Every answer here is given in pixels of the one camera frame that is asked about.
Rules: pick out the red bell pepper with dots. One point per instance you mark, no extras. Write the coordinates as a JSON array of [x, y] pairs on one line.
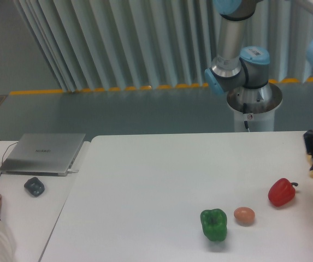
[[282, 192]]

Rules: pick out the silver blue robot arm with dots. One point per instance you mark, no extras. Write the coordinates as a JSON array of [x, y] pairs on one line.
[[243, 73]]

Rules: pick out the brown egg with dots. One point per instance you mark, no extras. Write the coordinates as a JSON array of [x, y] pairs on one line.
[[244, 215]]

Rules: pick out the green bell pepper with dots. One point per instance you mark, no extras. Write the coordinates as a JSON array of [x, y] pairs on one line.
[[214, 224]]

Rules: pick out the silver laptop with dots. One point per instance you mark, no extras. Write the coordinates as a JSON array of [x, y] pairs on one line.
[[50, 154]]

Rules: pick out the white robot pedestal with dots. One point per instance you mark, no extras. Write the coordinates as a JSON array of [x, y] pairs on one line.
[[254, 109]]

